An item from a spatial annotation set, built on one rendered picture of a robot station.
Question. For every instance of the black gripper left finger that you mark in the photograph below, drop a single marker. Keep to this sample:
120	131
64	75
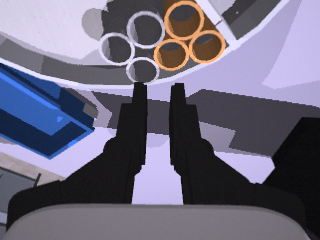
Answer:
108	178

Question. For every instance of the blue shallow tray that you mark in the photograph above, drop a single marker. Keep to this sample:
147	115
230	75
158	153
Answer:
28	117

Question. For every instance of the bronze bushing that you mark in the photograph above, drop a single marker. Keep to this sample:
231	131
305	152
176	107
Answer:
187	29
210	51
171	60

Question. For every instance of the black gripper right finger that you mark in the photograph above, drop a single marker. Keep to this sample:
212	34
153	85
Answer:
208	180

